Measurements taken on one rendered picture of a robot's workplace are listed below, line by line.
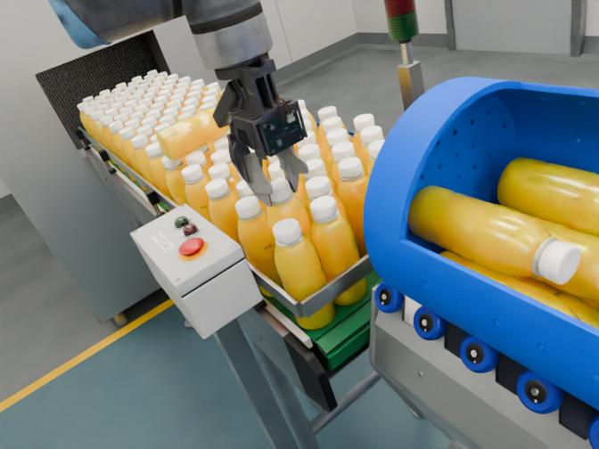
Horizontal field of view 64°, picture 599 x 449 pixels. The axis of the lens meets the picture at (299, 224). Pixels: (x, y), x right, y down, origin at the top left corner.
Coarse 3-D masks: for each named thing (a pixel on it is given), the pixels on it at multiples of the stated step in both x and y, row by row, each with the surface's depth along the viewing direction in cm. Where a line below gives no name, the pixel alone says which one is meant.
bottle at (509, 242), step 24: (432, 192) 55; (456, 192) 54; (408, 216) 56; (432, 216) 53; (456, 216) 51; (480, 216) 49; (504, 216) 48; (528, 216) 48; (432, 240) 55; (456, 240) 51; (480, 240) 48; (504, 240) 46; (528, 240) 45; (552, 240) 45; (480, 264) 50; (504, 264) 47; (528, 264) 46
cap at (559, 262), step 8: (552, 248) 44; (560, 248) 44; (568, 248) 44; (576, 248) 44; (544, 256) 44; (552, 256) 44; (560, 256) 43; (568, 256) 44; (576, 256) 45; (544, 264) 44; (552, 264) 44; (560, 264) 43; (568, 264) 44; (576, 264) 45; (544, 272) 45; (552, 272) 44; (560, 272) 44; (568, 272) 45; (552, 280) 44; (560, 280) 44; (568, 280) 45
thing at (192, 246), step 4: (188, 240) 65; (192, 240) 65; (196, 240) 65; (200, 240) 64; (184, 244) 64; (188, 244) 64; (192, 244) 64; (196, 244) 64; (200, 244) 63; (180, 248) 64; (184, 248) 64; (188, 248) 63; (192, 248) 63; (196, 248) 63; (200, 248) 63; (180, 252) 63; (184, 252) 63; (188, 252) 63; (192, 252) 63; (196, 252) 64
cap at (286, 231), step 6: (282, 222) 68; (288, 222) 68; (294, 222) 67; (276, 228) 67; (282, 228) 67; (288, 228) 67; (294, 228) 66; (276, 234) 66; (282, 234) 66; (288, 234) 66; (294, 234) 66; (276, 240) 68; (282, 240) 66; (288, 240) 66; (294, 240) 67
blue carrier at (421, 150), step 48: (432, 96) 52; (480, 96) 50; (528, 96) 56; (576, 96) 49; (384, 144) 52; (432, 144) 48; (480, 144) 61; (528, 144) 64; (576, 144) 58; (384, 192) 51; (480, 192) 64; (384, 240) 52; (432, 288) 49; (480, 288) 42; (480, 336) 48; (528, 336) 40; (576, 336) 36; (576, 384) 39
